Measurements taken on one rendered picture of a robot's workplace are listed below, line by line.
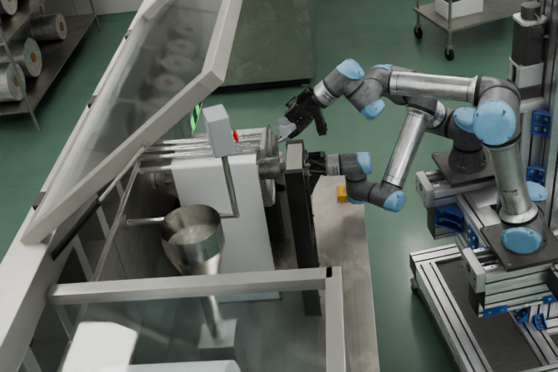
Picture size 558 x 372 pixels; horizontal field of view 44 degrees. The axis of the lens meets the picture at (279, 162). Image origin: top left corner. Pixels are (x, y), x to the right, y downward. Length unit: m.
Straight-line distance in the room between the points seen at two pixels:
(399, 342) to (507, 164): 1.36
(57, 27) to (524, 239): 4.90
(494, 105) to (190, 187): 0.88
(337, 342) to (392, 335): 2.13
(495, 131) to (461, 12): 3.55
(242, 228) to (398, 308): 1.51
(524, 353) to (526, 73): 1.16
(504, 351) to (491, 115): 1.24
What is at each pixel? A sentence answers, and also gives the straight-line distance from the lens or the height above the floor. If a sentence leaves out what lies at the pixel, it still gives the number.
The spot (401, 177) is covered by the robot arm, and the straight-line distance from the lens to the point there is 2.35.
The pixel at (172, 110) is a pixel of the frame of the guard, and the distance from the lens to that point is 1.17.
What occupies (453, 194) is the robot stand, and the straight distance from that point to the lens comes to 2.86.
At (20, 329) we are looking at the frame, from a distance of 1.30.
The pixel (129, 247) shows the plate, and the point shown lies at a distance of 1.83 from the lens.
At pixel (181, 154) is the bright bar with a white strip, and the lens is 1.93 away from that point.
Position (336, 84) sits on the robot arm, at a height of 1.48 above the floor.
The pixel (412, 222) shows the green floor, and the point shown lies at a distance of 3.85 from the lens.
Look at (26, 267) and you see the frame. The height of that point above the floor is 1.65.
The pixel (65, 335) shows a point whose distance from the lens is 1.31.
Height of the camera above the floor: 2.47
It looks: 34 degrees down
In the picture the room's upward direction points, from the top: 9 degrees counter-clockwise
